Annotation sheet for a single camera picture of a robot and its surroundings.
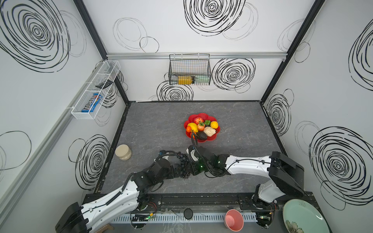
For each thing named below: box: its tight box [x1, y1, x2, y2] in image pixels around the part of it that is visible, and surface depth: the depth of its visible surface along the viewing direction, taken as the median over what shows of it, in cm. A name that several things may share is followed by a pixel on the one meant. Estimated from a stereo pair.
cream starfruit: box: [203, 126, 217, 137], surface depth 98 cm
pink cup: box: [223, 208, 245, 233], surface depth 70 cm
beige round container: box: [114, 144, 133, 162], surface depth 88 cm
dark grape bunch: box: [176, 151, 191, 179], surface depth 84 cm
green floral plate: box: [282, 199, 333, 233], surface depth 70 cm
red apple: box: [194, 116, 204, 125], surface depth 101 cm
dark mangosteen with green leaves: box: [203, 119, 211, 128], surface depth 101 cm
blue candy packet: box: [81, 93, 103, 113], surface depth 71 cm
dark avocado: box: [196, 131, 208, 141], surface depth 96 cm
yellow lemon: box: [187, 122, 199, 133], surface depth 99 cm
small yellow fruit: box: [210, 120, 219, 130], surface depth 100 cm
